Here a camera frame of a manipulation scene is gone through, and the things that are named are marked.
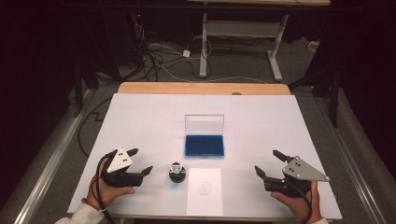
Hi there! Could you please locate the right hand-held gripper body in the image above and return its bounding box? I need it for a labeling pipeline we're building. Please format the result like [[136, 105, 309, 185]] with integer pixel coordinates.
[[263, 155, 331, 199]]

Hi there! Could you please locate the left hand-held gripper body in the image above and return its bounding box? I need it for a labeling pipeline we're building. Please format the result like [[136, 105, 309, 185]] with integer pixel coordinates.
[[100, 147, 145, 189]]

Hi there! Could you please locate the round stamp with clear handle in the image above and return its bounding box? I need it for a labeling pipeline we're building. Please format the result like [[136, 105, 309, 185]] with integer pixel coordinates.
[[170, 161, 185, 175]]

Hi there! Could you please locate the blue ink pad case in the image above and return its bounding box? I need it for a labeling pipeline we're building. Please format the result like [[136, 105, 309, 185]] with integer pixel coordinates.
[[184, 114, 226, 159]]

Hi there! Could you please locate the person's left hand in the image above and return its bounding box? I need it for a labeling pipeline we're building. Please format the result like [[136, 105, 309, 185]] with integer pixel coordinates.
[[84, 174, 136, 211]]

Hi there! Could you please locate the person's right hand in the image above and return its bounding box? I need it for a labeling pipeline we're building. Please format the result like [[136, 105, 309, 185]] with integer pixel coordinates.
[[270, 181, 323, 224]]

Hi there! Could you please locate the large white board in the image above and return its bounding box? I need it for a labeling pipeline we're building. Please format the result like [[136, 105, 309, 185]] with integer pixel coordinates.
[[66, 92, 344, 221]]

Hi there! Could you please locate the white paper sheet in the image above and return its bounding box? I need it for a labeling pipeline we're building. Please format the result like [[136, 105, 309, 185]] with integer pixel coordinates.
[[186, 167, 224, 217]]

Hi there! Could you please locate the black stand leg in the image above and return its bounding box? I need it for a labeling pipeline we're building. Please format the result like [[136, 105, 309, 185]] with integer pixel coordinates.
[[73, 62, 86, 119], [329, 69, 341, 129]]

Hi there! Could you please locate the white power strip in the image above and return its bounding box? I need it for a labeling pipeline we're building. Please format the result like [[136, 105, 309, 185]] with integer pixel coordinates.
[[307, 39, 320, 53]]

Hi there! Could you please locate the left hand-held gripper cable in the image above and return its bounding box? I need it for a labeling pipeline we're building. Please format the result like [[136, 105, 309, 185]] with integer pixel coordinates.
[[94, 150, 118, 224]]

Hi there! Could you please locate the hand-held gripper cable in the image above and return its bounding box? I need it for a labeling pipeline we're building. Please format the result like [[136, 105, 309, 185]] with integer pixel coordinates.
[[284, 181, 314, 224], [94, 150, 118, 224]]

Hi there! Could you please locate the right hand-held gripper cable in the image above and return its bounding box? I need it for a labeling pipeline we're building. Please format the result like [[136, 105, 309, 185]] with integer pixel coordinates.
[[284, 181, 314, 224]]

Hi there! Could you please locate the black floor cable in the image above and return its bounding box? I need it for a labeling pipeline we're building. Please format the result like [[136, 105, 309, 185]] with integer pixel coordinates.
[[77, 96, 114, 158]]

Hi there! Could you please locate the red bracelet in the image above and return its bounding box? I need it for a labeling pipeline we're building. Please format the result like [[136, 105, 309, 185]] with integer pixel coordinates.
[[80, 197, 95, 209]]

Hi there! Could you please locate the metal floor rail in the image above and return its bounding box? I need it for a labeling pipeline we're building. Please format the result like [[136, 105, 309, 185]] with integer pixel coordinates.
[[314, 96, 389, 224], [13, 89, 96, 224]]

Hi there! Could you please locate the tangle of floor cables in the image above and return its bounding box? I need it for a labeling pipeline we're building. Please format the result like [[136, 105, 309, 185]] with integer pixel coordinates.
[[134, 21, 214, 83]]

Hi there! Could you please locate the white desk frame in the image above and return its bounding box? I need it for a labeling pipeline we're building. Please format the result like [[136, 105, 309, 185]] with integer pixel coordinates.
[[186, 0, 332, 82]]

